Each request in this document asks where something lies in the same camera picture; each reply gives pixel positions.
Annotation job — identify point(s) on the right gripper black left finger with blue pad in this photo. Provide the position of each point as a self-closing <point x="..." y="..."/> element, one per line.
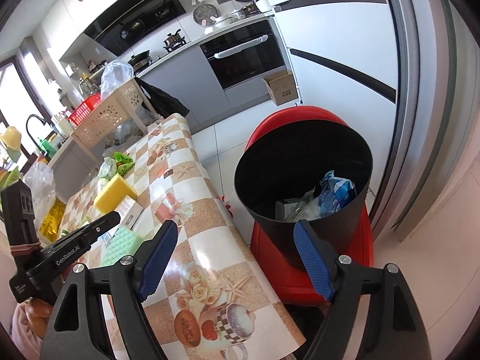
<point x="77" y="327"/>

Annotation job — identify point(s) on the green plastic bag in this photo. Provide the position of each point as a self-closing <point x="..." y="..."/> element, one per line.
<point x="123" y="163"/>

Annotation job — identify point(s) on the blue plastic snack bag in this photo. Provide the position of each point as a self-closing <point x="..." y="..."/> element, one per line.
<point x="336" y="193"/>

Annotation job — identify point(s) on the green white drink bottle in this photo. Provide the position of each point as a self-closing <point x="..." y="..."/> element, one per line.
<point x="101" y="183"/>

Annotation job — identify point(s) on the black kitchen faucet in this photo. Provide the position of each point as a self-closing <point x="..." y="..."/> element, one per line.
<point x="38" y="130"/>

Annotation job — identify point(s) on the black trash bin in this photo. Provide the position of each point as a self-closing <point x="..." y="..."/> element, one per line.
<point x="289" y="162"/>

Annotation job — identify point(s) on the person's left hand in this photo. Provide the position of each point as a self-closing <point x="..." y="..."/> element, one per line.
<point x="38" y="313"/>

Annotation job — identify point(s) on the gold foil bag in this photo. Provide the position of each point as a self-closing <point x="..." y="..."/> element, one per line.
<point x="52" y="221"/>

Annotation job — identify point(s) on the crumpled clear plastic bag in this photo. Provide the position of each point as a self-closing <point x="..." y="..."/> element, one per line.
<point x="41" y="181"/>

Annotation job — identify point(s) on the green sponge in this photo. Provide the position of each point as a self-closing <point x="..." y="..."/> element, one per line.
<point x="124" y="242"/>

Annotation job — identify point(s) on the green yellow plastic basket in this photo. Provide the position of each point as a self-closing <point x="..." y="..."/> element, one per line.
<point x="10" y="177"/>

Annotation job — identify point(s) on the yellow sponge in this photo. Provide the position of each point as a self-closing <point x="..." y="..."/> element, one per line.
<point x="113" y="193"/>

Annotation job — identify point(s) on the white small carton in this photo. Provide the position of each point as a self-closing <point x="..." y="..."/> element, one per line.
<point x="129" y="211"/>

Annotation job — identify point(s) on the red plastic stool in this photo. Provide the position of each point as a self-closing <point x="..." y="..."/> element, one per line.
<point x="315" y="283"/>

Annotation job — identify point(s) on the yellow bowl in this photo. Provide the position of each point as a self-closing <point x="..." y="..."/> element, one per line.
<point x="11" y="138"/>

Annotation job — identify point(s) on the red plastic basket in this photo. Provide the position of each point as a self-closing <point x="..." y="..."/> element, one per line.
<point x="84" y="109"/>

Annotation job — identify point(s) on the beige perforated plastic rack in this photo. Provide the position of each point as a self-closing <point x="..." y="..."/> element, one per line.
<point x="119" y="106"/>

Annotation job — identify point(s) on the clear plastic bag on rack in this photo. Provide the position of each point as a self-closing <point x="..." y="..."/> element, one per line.
<point x="115" y="74"/>

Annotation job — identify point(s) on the pot on stove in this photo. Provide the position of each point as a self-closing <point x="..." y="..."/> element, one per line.
<point x="174" y="41"/>

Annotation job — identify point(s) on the cardboard box on floor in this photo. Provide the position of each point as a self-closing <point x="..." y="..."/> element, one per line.
<point x="281" y="86"/>

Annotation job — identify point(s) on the black range hood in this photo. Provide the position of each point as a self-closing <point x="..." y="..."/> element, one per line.
<point x="126" y="22"/>

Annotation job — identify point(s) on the black built-in oven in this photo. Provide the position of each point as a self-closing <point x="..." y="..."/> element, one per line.
<point x="243" y="53"/>

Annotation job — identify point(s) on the white refrigerator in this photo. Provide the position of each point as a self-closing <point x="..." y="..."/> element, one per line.
<point x="344" y="57"/>

